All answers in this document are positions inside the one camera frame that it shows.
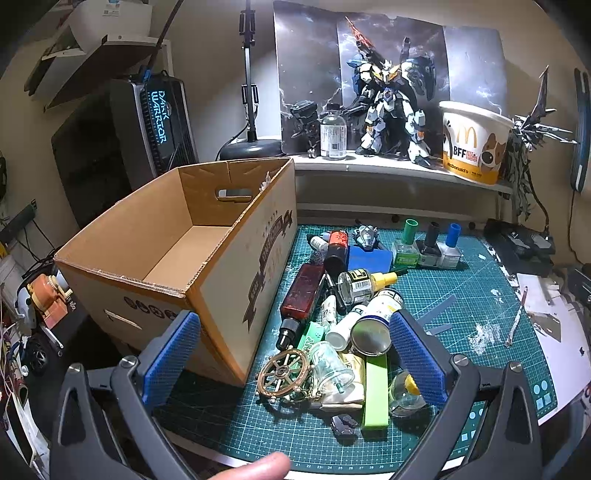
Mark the white paper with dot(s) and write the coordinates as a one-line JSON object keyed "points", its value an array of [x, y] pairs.
{"points": [[535, 288]]}

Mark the small black model part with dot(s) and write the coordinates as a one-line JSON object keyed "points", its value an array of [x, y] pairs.
{"points": [[344, 427]]}

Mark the dog print paper bucket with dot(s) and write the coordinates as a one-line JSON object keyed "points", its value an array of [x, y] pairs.
{"points": [[471, 143]]}

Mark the bronze ship wheel model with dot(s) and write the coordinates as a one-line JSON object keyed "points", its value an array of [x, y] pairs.
{"points": [[282, 373]]}

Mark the metal file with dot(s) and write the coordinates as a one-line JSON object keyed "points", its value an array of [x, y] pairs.
{"points": [[517, 318]]}

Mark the clear plastic cup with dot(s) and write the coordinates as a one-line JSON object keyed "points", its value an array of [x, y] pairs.
{"points": [[330, 369]]}

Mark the white blue wall device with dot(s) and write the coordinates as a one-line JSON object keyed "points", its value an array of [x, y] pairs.
{"points": [[581, 138]]}

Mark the orange white toy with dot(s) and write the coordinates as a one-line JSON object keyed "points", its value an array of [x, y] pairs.
{"points": [[46, 304]]}

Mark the lightning wall poster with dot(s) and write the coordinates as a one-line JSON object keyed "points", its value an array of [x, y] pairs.
{"points": [[304, 55]]}

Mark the person's left hand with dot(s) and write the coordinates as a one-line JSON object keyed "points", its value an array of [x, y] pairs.
{"points": [[263, 468]]}

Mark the green box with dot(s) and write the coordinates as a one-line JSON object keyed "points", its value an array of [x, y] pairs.
{"points": [[310, 339]]}

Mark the black power strip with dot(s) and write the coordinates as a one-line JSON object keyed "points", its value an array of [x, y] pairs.
{"points": [[18, 221]]}

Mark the black winged model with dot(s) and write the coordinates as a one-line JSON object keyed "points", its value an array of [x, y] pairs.
{"points": [[524, 138]]}

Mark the white blue robot model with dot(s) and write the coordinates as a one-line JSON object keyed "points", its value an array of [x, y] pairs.
{"points": [[385, 106]]}

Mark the small white dropper bottle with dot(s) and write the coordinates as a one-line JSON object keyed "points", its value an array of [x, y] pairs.
{"points": [[317, 242]]}

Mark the red brown bottle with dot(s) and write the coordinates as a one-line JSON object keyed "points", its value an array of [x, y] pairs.
{"points": [[302, 295]]}

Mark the grey plastic strip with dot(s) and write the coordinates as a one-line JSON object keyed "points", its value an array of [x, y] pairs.
{"points": [[438, 330], [441, 308]]}

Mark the small dark robot figure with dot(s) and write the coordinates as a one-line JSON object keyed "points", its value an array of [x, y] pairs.
{"points": [[304, 122]]}

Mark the black box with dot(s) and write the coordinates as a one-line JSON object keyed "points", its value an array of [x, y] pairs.
{"points": [[517, 258]]}

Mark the white desk shelf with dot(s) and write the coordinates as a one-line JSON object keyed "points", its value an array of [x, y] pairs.
{"points": [[369, 166]]}

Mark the cream paper packet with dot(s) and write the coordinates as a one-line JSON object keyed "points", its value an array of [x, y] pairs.
{"points": [[344, 401]]}

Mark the green cap glass bottle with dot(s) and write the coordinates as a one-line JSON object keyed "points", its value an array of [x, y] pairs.
{"points": [[406, 254]]}

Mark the white plastic bottle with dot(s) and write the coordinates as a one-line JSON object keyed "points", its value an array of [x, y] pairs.
{"points": [[341, 330]]}

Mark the small clear jar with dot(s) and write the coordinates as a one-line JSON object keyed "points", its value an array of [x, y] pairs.
{"points": [[406, 401]]}

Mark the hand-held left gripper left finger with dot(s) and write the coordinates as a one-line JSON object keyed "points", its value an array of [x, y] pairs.
{"points": [[171, 355]]}

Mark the white printer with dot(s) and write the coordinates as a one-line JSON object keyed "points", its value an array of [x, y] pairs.
{"points": [[111, 18]]}

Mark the black desk lamp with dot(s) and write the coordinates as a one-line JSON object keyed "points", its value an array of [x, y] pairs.
{"points": [[249, 148]]}

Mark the blue sanding block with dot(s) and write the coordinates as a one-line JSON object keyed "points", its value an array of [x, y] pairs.
{"points": [[369, 261]]}

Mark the black computer case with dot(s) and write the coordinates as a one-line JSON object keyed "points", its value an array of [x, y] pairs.
{"points": [[157, 120]]}

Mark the clear bottle yellow cap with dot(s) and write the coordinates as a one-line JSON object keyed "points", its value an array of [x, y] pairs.
{"points": [[358, 286]]}

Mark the clear glass bottle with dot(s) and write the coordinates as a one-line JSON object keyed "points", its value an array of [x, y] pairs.
{"points": [[333, 136]]}

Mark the light green block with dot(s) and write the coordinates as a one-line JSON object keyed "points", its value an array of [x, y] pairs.
{"points": [[376, 397]]}

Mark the black cap glass bottle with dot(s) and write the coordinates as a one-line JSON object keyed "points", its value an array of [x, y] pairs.
{"points": [[430, 251]]}

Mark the white desktop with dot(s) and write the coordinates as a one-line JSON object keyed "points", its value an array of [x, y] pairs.
{"points": [[570, 364]]}

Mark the wooden wall shelf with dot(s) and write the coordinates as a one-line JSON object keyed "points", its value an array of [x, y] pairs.
{"points": [[124, 50]]}

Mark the blue cap glass bottle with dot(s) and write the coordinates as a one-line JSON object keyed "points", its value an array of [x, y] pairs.
{"points": [[449, 254]]}

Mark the brown cardboard box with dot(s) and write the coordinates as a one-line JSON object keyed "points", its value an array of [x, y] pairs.
{"points": [[217, 286]]}

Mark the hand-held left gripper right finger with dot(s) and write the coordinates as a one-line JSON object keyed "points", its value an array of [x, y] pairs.
{"points": [[418, 360]]}

